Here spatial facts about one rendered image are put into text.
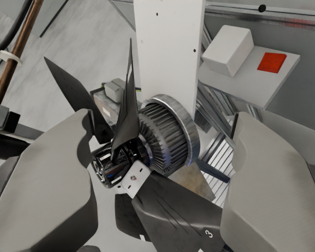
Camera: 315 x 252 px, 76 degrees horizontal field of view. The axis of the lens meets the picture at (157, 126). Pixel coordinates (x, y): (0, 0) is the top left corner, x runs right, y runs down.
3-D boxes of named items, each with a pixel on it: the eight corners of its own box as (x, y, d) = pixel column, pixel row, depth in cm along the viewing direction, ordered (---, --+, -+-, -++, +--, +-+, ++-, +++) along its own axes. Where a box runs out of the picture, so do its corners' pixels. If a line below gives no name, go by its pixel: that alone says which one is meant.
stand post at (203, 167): (223, 172, 159) (167, 138, 88) (233, 180, 153) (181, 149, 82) (219, 177, 159) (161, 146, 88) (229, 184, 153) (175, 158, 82)
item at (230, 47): (223, 39, 96) (217, 22, 88) (255, 46, 86) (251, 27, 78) (203, 68, 97) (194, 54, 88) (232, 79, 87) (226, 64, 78)
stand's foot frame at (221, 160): (230, 122, 170) (228, 118, 163) (287, 151, 141) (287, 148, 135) (188, 182, 171) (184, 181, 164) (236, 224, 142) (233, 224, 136)
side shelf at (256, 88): (221, 41, 100) (220, 37, 98) (300, 59, 78) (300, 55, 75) (194, 81, 101) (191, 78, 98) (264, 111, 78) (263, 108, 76)
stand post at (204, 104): (240, 148, 158) (171, 61, 68) (250, 155, 153) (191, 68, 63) (236, 153, 158) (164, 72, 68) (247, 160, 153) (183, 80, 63)
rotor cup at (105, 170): (124, 154, 73) (91, 173, 67) (118, 122, 64) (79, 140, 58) (149, 179, 64) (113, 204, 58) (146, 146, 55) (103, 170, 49)
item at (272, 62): (265, 53, 83) (265, 50, 81) (287, 56, 78) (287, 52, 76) (256, 70, 82) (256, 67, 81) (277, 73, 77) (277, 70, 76)
